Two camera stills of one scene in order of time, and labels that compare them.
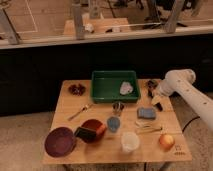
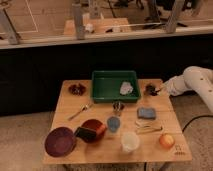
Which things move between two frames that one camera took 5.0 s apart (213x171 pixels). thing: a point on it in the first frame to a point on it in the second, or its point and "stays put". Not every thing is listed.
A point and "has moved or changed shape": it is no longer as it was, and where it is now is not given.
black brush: [152, 84] has moved or changed shape
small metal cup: [117, 107] stays put
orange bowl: [96, 125] stays put
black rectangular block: [85, 134] stays put
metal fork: [86, 108] stays put
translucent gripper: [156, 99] to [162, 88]
